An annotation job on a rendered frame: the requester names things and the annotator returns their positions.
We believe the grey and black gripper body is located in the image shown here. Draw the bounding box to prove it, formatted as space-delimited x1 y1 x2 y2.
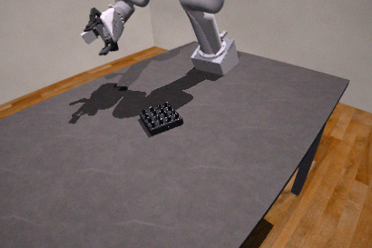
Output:
95 8 124 43

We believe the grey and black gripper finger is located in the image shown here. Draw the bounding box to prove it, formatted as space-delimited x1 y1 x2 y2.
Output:
99 38 119 55
83 8 103 32

